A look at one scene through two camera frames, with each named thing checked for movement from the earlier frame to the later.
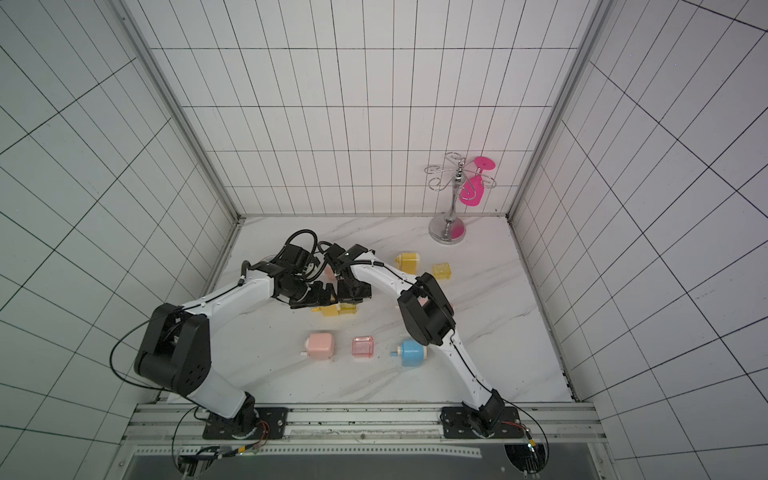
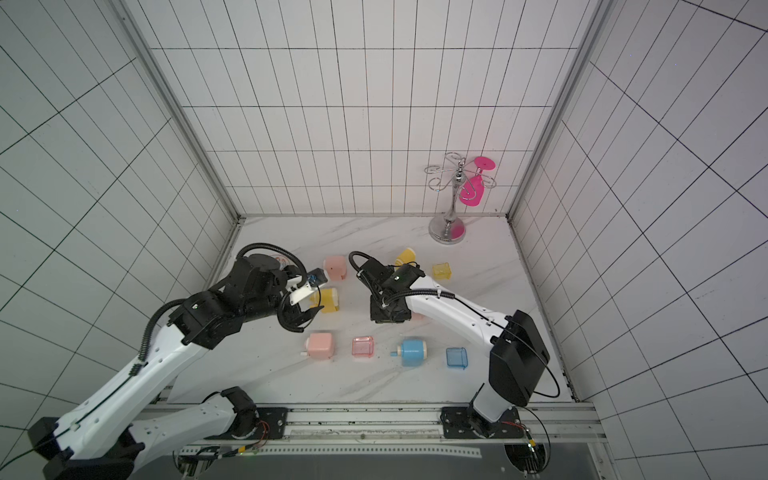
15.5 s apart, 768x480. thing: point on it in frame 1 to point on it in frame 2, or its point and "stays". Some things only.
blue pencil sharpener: (412, 352) stays
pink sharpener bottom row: (321, 345) stays
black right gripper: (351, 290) to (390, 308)
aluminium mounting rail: (184, 424) stays
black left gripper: (316, 299) to (293, 320)
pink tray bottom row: (363, 346) stays
